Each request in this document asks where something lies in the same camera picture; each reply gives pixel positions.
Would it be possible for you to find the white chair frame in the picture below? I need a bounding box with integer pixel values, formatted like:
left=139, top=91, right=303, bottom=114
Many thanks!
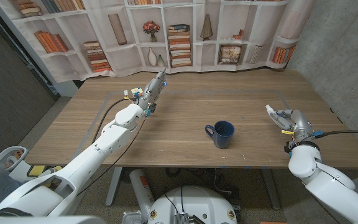
left=0, top=145, right=32, bottom=183

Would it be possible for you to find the grey finned module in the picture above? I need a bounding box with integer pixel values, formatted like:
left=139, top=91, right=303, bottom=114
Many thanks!
left=174, top=212, right=190, bottom=224

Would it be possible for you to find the printed bookshelf backdrop cloth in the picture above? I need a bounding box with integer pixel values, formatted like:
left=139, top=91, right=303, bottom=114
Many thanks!
left=0, top=0, right=316, bottom=83

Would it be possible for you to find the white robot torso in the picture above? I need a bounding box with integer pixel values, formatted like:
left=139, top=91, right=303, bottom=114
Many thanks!
left=147, top=185, right=238, bottom=224

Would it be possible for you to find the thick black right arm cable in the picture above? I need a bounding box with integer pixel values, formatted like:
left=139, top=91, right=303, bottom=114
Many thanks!
left=315, top=129, right=358, bottom=138

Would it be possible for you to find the dark blue mug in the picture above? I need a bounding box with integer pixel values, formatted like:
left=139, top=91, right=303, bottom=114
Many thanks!
left=204, top=120, right=236, bottom=149

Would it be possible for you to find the yellow flat object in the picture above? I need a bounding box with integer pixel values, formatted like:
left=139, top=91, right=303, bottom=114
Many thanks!
left=26, top=164, right=47, bottom=177

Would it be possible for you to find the silver foil tray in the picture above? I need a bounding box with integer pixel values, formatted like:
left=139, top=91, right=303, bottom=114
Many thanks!
left=122, top=210, right=143, bottom=224

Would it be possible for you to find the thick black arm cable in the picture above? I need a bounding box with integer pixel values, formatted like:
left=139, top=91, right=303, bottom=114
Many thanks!
left=315, top=129, right=358, bottom=138
left=91, top=98, right=136, bottom=144

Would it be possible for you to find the white cylinder with orange label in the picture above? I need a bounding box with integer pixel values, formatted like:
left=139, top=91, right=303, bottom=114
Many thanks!
left=129, top=169, right=155, bottom=223

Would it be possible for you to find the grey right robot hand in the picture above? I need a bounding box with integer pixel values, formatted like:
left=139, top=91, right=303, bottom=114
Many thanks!
left=274, top=108, right=316, bottom=146

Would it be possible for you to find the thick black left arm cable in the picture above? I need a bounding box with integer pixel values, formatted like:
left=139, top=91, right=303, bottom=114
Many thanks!
left=91, top=98, right=136, bottom=144

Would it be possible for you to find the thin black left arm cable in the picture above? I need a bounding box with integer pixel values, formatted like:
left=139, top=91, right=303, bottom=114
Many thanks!
left=76, top=116, right=147, bottom=197

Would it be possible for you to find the white toothpaste tube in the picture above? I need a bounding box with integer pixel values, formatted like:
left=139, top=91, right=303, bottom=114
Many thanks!
left=265, top=104, right=291, bottom=131

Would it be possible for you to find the grey table leg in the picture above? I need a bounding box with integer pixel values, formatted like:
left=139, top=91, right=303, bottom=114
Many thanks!
left=259, top=167, right=282, bottom=211
left=105, top=167, right=124, bottom=207

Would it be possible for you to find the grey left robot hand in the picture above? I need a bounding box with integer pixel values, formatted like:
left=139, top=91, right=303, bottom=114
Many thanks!
left=137, top=67, right=167, bottom=110

